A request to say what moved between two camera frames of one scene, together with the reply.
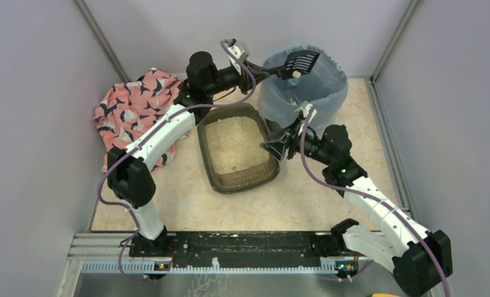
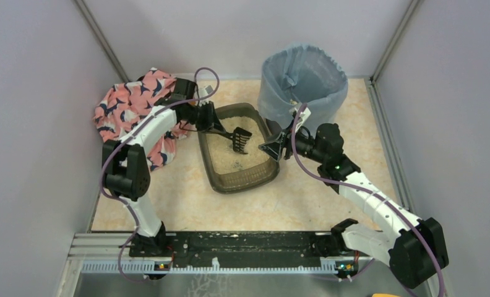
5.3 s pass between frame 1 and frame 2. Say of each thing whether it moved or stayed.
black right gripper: stayed
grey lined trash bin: stayed
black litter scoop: moved
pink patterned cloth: stayed
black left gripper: moved
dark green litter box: stayed
